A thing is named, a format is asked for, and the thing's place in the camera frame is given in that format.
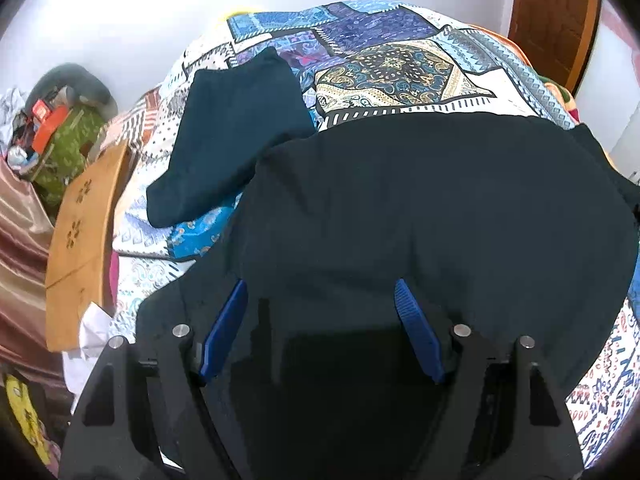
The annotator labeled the white cloth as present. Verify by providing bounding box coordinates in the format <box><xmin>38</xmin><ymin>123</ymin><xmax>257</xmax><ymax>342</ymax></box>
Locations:
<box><xmin>62</xmin><ymin>301</ymin><xmax>117</xmax><ymax>413</ymax></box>

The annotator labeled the brown wooden door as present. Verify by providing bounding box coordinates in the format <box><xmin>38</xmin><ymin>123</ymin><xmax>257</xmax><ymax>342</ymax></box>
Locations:
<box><xmin>507</xmin><ymin>0</ymin><xmax>601</xmax><ymax>95</ymax></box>

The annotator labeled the wooden headboard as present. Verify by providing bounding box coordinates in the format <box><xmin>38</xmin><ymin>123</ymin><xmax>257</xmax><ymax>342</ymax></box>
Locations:
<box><xmin>45</xmin><ymin>139</ymin><xmax>132</xmax><ymax>352</ymax></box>

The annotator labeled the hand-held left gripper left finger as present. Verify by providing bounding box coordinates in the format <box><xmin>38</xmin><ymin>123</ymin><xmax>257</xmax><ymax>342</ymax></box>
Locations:
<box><xmin>59</xmin><ymin>278</ymin><xmax>249</xmax><ymax>480</ymax></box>

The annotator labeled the yellow printed cloth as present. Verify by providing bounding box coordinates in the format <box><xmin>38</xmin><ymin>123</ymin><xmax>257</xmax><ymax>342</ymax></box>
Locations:
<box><xmin>4</xmin><ymin>374</ymin><xmax>55</xmax><ymax>466</ymax></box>

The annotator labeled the grey cushion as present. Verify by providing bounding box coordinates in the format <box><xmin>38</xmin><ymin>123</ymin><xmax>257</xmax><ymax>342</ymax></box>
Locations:
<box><xmin>27</xmin><ymin>63</ymin><xmax>118</xmax><ymax>116</ymax></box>

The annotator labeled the brown satin curtain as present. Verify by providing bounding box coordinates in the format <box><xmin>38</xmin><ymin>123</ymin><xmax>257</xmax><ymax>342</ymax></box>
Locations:
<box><xmin>0</xmin><ymin>157</ymin><xmax>68</xmax><ymax>388</ymax></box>

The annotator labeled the green patterned bag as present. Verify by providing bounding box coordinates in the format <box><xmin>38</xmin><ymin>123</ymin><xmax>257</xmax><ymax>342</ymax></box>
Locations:
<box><xmin>30</xmin><ymin>107</ymin><xmax>108</xmax><ymax>211</ymax></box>

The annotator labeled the orange box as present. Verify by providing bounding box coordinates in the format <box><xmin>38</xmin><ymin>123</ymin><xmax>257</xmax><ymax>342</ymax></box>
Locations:
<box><xmin>31</xmin><ymin>101</ymin><xmax>69</xmax><ymax>153</ymax></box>

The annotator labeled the patchwork printed bedsheet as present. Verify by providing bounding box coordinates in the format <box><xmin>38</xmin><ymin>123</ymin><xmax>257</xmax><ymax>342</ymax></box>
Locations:
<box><xmin>102</xmin><ymin>0</ymin><xmax>640</xmax><ymax>466</ymax></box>

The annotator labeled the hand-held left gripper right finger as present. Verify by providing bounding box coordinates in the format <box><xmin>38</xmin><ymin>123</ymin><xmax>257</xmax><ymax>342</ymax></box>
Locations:
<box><xmin>393</xmin><ymin>278</ymin><xmax>586</xmax><ymax>480</ymax></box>

